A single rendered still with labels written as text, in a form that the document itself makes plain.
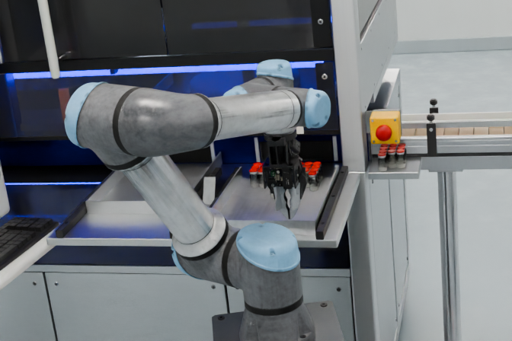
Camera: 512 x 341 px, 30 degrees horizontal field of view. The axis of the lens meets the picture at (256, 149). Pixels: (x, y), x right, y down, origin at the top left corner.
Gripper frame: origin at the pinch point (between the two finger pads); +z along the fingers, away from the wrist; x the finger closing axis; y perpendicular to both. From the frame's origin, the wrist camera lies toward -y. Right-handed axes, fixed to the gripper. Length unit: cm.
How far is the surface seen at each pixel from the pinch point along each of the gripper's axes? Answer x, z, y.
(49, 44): -66, -34, -28
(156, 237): -31.2, 5.0, 3.5
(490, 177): 42, 91, -251
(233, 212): -16.3, 4.6, -10.3
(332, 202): 7.6, 2.8, -12.4
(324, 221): 7.4, 2.8, -1.2
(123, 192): -49, 5, -23
